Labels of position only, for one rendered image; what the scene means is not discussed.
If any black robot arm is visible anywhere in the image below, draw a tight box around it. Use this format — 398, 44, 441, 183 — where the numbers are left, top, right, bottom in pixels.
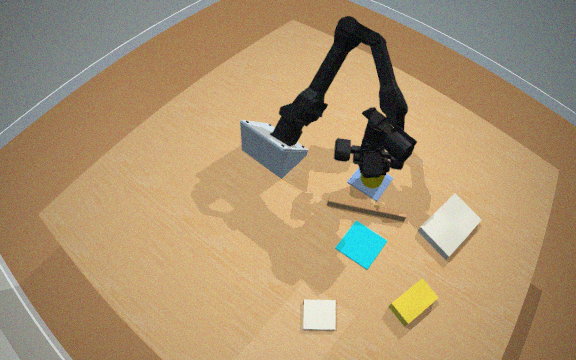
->
270, 16, 417, 178

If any yellow block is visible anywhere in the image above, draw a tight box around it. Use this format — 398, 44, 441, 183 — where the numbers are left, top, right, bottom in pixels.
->
388, 278, 438, 326

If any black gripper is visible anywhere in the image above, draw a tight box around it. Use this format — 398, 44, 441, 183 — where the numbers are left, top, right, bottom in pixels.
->
334, 134, 404, 173

